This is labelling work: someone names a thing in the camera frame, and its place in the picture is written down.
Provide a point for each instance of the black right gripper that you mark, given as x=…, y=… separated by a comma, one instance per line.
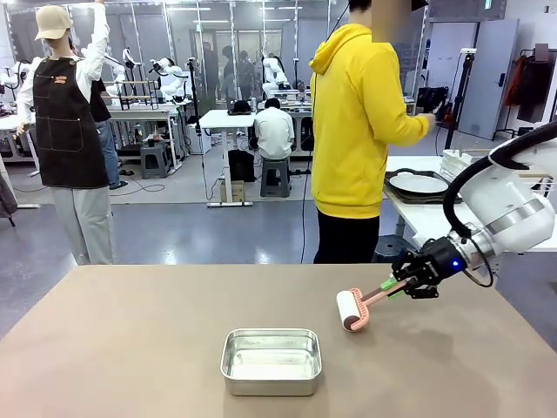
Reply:
x=439, y=261

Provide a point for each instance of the white side table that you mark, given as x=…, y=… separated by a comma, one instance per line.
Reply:
x=426, y=217

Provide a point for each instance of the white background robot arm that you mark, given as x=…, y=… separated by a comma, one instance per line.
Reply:
x=117, y=65
x=17, y=74
x=169, y=82
x=274, y=72

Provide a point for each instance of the white-shirted mannequin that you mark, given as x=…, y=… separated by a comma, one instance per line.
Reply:
x=56, y=48

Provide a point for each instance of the black round stool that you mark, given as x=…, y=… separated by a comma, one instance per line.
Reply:
x=391, y=248

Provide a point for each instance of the dark grey hanging fabric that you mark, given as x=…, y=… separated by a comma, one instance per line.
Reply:
x=6, y=196

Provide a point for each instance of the seated person in white shirt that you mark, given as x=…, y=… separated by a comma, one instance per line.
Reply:
x=273, y=130

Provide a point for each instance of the black backpack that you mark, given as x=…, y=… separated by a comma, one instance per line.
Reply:
x=241, y=165

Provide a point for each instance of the grey plastic step stool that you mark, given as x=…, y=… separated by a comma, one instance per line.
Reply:
x=275, y=174
x=154, y=161

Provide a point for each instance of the black camera tripod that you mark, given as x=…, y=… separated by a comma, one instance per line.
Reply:
x=195, y=87

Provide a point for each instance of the pink lint roller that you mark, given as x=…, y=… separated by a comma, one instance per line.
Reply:
x=348, y=307

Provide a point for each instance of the black suitcase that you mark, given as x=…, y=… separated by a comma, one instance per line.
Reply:
x=433, y=98

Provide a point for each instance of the black clothes rack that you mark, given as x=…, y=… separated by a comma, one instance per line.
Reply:
x=535, y=87

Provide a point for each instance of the standing person in black top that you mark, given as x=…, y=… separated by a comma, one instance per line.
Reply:
x=106, y=143

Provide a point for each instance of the cardboard box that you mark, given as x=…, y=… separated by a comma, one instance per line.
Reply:
x=232, y=191

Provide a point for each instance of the white rack cutlery holder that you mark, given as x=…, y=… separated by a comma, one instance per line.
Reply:
x=454, y=162

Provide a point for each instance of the black tripod light stand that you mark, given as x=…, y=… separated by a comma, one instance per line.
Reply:
x=461, y=87

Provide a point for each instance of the distant standing person dark clothes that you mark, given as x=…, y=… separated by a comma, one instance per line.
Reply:
x=230, y=69

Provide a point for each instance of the rectangular metal container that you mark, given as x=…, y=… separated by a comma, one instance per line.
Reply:
x=270, y=366

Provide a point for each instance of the person's right hand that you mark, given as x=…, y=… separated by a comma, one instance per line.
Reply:
x=429, y=119

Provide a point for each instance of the dark brown apron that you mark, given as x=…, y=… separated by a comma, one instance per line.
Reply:
x=65, y=130

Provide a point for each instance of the person in yellow hoodie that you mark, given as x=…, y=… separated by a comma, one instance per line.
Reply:
x=348, y=130

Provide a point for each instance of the white round plate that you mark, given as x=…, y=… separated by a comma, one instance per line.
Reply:
x=418, y=183

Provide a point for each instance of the person's right forearm yellow sleeve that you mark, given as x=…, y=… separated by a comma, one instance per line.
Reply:
x=411, y=128

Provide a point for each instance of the round white background table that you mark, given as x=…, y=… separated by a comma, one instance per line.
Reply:
x=11, y=122

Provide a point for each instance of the grey door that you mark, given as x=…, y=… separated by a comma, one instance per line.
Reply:
x=487, y=78

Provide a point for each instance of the black frame wooden rail rack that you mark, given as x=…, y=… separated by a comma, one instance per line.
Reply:
x=137, y=82

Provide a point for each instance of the white background workbench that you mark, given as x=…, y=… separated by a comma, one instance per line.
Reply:
x=143, y=115

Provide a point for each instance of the beige baseball cap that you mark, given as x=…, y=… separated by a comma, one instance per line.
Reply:
x=52, y=22

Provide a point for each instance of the white standing desk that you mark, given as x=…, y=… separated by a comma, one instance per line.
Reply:
x=226, y=118

